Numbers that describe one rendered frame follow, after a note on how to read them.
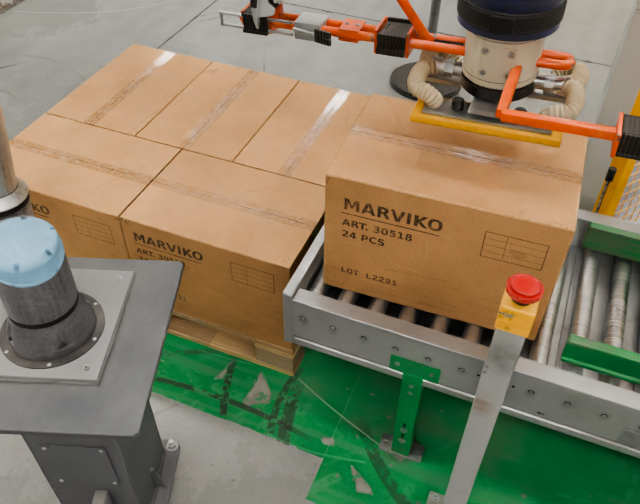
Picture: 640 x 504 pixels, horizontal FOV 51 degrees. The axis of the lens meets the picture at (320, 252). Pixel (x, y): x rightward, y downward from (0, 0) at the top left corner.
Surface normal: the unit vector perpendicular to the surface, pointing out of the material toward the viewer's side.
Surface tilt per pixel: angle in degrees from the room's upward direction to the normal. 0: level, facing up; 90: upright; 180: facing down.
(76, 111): 0
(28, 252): 5
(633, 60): 90
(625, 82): 90
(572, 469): 0
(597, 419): 90
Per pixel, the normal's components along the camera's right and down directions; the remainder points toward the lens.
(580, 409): -0.38, 0.65
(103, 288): 0.02, -0.73
